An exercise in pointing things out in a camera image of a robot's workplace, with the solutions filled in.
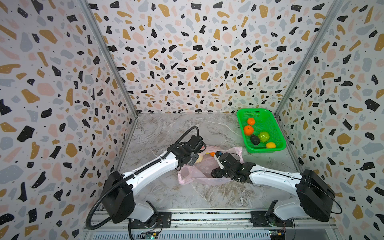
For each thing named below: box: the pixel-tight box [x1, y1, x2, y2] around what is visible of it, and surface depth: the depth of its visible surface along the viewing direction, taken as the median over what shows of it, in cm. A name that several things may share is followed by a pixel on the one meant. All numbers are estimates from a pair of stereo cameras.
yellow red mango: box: [266, 142, 276, 149], surface depth 99 cm
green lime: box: [258, 131, 270, 143], surface depth 102 cm
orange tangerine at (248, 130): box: [244, 125, 254, 136], surface depth 108 cm
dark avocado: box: [250, 134, 261, 146], surface depth 103 cm
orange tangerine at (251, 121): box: [247, 118, 255, 126], surface depth 115 cm
